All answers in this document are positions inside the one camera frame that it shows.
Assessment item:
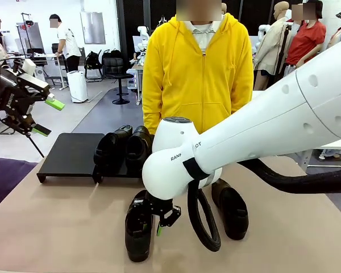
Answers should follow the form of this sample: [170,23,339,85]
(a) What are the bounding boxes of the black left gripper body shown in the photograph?
[0,76,35,119]

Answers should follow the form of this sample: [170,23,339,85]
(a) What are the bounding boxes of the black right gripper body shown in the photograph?
[148,195,174,219]

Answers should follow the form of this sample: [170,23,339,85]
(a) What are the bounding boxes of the person's left forearm yellow sleeve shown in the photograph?
[230,76,255,114]

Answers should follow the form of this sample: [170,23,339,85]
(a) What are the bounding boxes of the person's right forearm yellow sleeve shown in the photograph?
[142,82,164,135]

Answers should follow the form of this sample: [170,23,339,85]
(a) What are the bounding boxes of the black acrylic shoe stand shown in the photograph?
[36,133,106,184]
[92,163,145,186]

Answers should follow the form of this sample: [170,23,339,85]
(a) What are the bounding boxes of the black light stand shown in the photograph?
[274,24,292,85]

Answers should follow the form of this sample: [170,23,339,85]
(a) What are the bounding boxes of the black tripod leg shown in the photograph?
[24,133,45,158]

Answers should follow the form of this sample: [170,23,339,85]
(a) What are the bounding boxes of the white air purifier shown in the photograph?
[66,70,89,104]

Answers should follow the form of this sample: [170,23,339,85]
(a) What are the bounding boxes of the purple cloth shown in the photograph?
[0,158,38,216]

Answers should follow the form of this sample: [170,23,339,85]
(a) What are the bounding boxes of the bystander in white T-shirt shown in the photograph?
[49,14,82,73]

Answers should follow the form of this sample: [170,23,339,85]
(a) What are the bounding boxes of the black padded bar stool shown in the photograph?
[102,57,134,105]

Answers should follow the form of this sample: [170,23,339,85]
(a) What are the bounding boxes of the person in yellow hoodie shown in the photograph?
[142,0,255,136]

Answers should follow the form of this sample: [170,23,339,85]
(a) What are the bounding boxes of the white height-adjustable table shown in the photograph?
[297,135,341,171]

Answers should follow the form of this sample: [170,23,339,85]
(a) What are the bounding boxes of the mannequin in beige coat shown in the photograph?
[254,1,293,91]

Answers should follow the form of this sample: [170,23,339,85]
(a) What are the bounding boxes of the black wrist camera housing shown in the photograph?
[1,68,51,97]

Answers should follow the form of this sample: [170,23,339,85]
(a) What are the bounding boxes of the small white camera box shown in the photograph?
[22,58,37,76]

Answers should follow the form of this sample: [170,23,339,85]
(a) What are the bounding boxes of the silver wall panel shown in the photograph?
[80,11,106,45]

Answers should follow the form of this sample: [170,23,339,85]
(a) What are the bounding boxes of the black corrugated cable hose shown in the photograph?
[186,158,341,253]

